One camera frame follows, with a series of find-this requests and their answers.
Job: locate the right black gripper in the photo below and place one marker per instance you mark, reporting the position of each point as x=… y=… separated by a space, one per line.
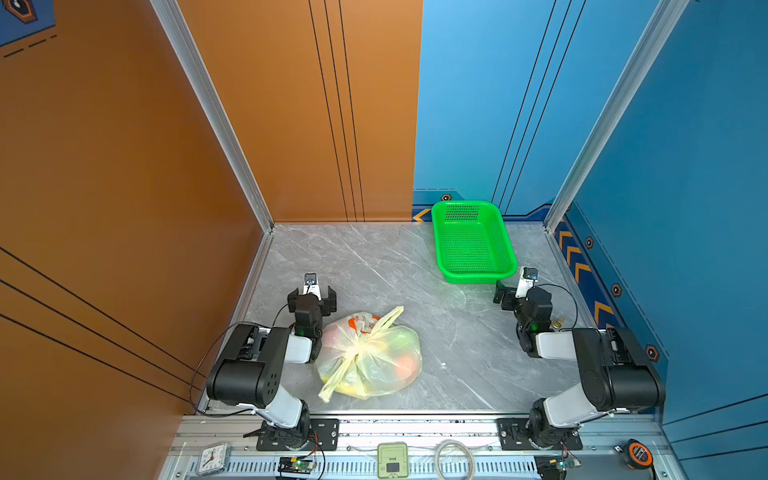
x=514 y=297

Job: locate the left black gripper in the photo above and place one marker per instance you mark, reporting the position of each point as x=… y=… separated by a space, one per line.
x=311 y=300

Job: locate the yellow translucent plastic bag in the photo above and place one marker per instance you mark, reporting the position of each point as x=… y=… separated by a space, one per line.
x=365 y=356

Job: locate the green plastic mesh basket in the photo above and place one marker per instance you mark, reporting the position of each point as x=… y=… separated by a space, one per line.
x=472 y=242

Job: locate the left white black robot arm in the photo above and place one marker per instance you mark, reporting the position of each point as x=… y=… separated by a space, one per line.
x=247 y=373

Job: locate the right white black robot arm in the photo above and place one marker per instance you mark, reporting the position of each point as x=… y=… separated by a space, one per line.
x=614 y=371

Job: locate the right green circuit board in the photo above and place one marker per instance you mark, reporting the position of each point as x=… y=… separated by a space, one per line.
x=553 y=468

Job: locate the green circuit board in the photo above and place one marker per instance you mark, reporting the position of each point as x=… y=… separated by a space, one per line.
x=553 y=468
x=295 y=467

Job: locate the left green circuit board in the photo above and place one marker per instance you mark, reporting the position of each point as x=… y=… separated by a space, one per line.
x=295 y=467

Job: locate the green square device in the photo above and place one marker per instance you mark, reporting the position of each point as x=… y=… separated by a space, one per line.
x=392 y=461

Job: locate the small white alarm clock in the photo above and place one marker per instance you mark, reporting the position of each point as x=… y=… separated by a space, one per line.
x=214 y=459

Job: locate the orange black tape measure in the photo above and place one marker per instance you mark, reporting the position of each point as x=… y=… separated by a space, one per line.
x=636 y=455

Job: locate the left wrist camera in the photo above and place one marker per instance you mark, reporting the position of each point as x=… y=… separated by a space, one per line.
x=311 y=282

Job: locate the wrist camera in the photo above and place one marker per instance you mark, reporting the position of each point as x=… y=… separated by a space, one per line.
x=311 y=282
x=526 y=281

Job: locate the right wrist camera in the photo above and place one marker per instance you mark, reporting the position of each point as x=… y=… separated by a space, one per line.
x=526 y=281

